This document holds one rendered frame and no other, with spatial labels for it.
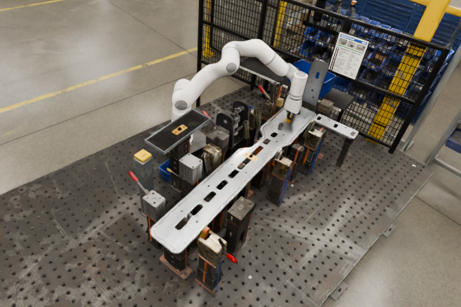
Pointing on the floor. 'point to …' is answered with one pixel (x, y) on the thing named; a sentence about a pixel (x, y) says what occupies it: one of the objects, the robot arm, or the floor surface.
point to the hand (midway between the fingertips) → (290, 116)
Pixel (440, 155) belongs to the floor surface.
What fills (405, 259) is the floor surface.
